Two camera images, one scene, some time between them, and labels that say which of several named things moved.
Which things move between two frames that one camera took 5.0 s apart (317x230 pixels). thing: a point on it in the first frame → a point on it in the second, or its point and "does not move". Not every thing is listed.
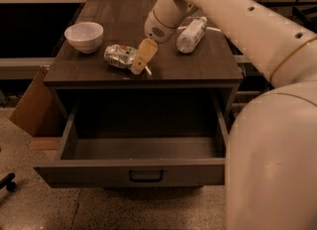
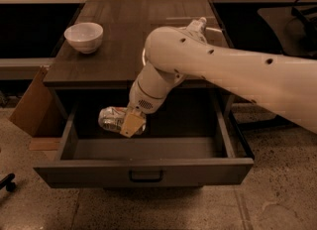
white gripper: x=156 y=29 → x=141 y=100
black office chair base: x=8 y=182 does not move
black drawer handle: x=146 y=179 does not move
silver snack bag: x=120 y=55 → x=113 y=118
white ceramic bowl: x=86 y=37 does not move
